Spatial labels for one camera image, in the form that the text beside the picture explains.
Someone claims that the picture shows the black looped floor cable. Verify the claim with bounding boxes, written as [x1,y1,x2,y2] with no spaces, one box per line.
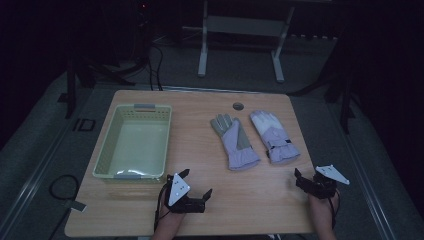
[48,173,81,202]

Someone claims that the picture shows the black cables on floor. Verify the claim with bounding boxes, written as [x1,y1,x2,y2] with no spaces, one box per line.
[146,42,165,92]

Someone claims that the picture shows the grey tape piece on floor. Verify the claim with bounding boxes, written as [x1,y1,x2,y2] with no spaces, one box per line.
[68,199,88,213]

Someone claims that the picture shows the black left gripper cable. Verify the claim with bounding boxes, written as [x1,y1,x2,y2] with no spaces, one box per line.
[153,181,174,233]

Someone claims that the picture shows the lilac glove with white fingers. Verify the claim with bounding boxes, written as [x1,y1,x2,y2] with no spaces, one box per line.
[249,110,301,165]

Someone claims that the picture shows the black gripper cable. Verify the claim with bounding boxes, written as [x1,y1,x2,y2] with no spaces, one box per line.
[328,188,341,231]
[153,181,174,233]

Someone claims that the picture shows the pale green plastic basket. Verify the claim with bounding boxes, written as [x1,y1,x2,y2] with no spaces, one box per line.
[92,103,173,184]

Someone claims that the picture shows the lilac glove with grey palm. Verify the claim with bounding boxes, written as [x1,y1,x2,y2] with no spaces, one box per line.
[210,113,261,172]

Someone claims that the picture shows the person's left hand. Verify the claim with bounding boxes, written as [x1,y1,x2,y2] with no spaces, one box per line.
[156,199,186,231]

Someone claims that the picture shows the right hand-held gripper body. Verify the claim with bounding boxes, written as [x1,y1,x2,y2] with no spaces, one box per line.
[299,164,351,200]

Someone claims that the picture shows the black tripod stand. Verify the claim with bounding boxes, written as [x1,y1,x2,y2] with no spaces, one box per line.
[57,0,162,120]

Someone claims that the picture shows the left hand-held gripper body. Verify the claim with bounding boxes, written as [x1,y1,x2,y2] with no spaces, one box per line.
[164,172,207,215]

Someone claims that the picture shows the black metal stand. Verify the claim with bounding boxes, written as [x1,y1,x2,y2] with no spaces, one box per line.
[289,31,358,135]

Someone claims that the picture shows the white metal desk frame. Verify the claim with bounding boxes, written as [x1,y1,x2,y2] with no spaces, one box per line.
[182,0,296,84]

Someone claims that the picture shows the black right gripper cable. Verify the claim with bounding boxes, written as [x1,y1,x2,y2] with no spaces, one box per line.
[328,188,341,231]

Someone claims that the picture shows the person's right hand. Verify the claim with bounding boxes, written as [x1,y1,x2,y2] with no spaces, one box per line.
[307,192,340,221]

